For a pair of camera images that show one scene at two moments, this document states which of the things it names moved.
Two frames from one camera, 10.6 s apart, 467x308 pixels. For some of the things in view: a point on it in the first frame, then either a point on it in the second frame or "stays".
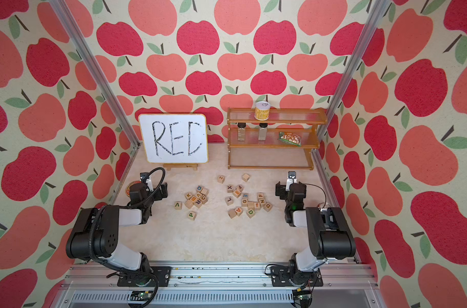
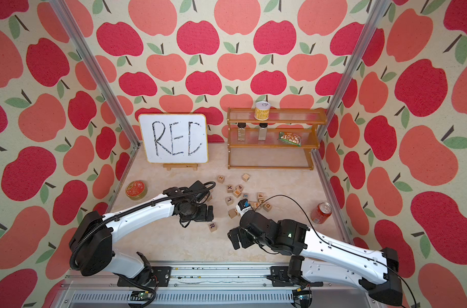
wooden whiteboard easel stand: (169, 166) stays
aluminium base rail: (95, 285) stays
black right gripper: (282, 191) to (242, 240)
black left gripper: (159, 196) to (205, 216)
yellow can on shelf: (262, 110) stays
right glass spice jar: (262, 131) stays
